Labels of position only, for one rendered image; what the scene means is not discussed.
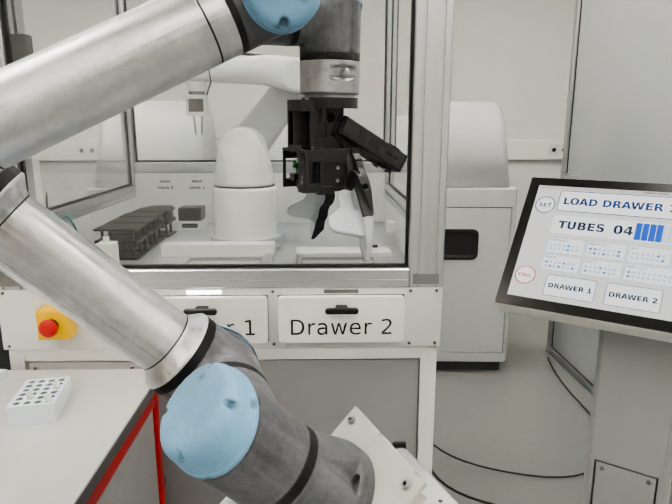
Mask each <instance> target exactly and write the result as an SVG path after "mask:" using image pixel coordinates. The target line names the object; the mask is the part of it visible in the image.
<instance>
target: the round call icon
mask: <svg viewBox="0 0 672 504"><path fill-rule="evenodd" d="M538 267H539V266H531V265H524V264H517V265H516V269H515V272H514V275H513V279H512V283H519V284H525V285H532V286H533V285H534V282H535V278H536V275H537V271H538Z"/></svg>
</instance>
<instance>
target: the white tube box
mask: <svg viewBox="0 0 672 504"><path fill-rule="evenodd" d="M55 381H59V382H60V388H59V389H54V388H53V382H55ZM29 391H32V392H33V399H31V400H27V399H26V393H27V392H29ZM46 394H51V395H52V401H51V402H47V403H45V399H44V396H45V395H46ZM71 394H72V387H71V378H70V376H66V377H53V378H40V379H27V380H26V382H25V383H24V384H23V386H22V387H21V388H20V389H19V391H18V392H17V393H16V395H15V396H14V397H13V399H12V400H11V401H10V403H9V404H8V405H7V407H6V415H7V422H8V426H15V425H26V424H37V423H48V422H56V421H57V419H58V417H59V415H60V414H61V412H62V410H63V408H64V406H65V405H66V403H67V401H68V399H69V397H70V396H71Z"/></svg>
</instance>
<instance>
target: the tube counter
mask: <svg viewBox="0 0 672 504"><path fill-rule="evenodd" d="M610 239H618V240H628V241H638V242H648V243H657V244H667V245H672V225H671V224H659V223H648V222H636V221H624V220H614V223H613V227H612V232H611V236H610Z"/></svg>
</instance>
